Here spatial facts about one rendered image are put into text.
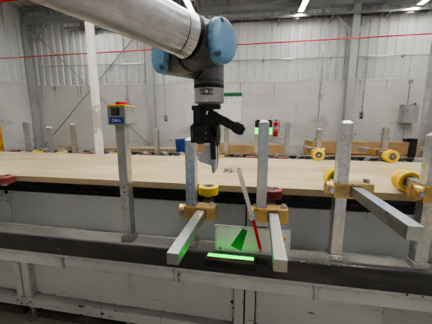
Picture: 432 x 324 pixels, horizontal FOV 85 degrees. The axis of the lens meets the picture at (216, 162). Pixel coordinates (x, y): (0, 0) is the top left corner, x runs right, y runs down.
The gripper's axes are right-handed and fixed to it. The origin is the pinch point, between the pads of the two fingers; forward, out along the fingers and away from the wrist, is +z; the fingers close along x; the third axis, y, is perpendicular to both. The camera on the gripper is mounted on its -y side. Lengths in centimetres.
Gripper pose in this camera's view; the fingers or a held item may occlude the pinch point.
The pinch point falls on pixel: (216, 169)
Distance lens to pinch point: 75.2
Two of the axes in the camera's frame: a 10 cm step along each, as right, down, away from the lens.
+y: -9.8, -0.3, 1.7
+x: -1.8, 1.6, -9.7
